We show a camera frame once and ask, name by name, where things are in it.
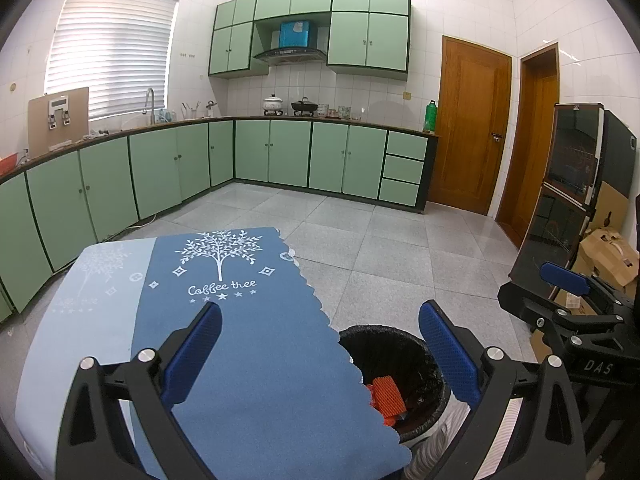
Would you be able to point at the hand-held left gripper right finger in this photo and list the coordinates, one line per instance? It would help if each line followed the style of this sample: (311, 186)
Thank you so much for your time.
(447, 355)

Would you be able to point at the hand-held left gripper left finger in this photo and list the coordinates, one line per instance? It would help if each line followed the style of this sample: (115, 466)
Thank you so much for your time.
(192, 355)

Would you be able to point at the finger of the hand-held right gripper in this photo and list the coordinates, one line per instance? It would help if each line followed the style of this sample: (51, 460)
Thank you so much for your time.
(520, 300)
(562, 275)

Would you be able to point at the black trash bin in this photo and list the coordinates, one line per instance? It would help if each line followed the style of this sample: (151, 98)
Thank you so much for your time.
(395, 350)

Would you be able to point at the orange foam net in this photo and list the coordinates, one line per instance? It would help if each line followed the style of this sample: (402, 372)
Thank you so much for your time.
(387, 395)

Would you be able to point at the brown cardboard box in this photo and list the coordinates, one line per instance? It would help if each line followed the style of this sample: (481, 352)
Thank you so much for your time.
(605, 255)

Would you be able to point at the blue tree-print tablecloth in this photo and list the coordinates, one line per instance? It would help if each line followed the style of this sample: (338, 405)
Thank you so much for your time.
(250, 335)

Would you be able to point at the flat cardboard sheet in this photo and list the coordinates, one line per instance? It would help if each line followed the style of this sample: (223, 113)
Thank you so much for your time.
(612, 205)

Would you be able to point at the black glass cabinet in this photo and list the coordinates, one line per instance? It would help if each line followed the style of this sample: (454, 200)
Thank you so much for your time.
(565, 160)

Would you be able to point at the plain wooden door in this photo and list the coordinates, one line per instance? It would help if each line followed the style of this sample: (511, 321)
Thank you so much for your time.
(535, 160)

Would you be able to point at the light blue table cover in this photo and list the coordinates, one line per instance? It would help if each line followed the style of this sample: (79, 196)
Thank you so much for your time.
(65, 335)

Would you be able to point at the green drawer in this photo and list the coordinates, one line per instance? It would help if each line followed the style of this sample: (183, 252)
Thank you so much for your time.
(398, 192)
(403, 169)
(406, 145)

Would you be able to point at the green bottle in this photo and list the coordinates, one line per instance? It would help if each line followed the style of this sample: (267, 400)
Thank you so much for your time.
(430, 117)

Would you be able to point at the green base cabinets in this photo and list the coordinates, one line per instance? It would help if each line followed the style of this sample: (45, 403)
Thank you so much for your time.
(250, 155)

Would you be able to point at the metal faucet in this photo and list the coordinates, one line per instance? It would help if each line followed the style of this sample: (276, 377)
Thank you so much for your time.
(149, 105)

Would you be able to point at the white cooking pot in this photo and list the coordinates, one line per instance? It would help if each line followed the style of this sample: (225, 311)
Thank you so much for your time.
(273, 104)

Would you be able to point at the red basin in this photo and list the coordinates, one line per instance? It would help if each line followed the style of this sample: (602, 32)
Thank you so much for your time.
(7, 162)

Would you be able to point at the black wok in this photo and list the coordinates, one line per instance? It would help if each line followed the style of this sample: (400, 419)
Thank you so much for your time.
(304, 106)

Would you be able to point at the black range hood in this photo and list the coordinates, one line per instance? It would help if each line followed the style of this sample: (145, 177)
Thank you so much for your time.
(290, 55)

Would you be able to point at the white window blind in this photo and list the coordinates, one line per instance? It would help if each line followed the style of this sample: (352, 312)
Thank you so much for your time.
(110, 50)

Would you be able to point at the blue box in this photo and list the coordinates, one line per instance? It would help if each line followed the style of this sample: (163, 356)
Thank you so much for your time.
(293, 35)

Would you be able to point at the green wall cabinets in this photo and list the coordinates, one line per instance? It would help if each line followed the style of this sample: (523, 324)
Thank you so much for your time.
(370, 35)

